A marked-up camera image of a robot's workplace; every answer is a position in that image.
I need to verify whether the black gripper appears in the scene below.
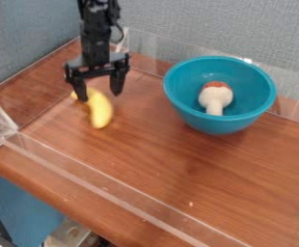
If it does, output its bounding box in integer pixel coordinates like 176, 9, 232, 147
64, 20, 130, 102

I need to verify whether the yellow toy banana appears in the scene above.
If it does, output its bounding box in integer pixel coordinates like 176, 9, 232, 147
84, 88, 113, 129

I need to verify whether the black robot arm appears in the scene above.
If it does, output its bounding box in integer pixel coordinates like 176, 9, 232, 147
64, 0, 130, 102

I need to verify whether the blue plastic bowl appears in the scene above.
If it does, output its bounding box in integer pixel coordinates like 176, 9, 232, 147
162, 56, 277, 135

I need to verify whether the white toy mushroom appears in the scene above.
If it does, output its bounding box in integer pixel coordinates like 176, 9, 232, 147
198, 81, 233, 116

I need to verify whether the clear acrylic barrier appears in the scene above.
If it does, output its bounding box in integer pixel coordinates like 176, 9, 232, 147
0, 29, 299, 247

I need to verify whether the black cable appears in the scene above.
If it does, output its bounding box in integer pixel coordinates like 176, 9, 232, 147
110, 22, 126, 44

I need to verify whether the grey metal bracket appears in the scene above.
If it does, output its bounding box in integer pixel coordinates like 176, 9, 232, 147
44, 219, 97, 247

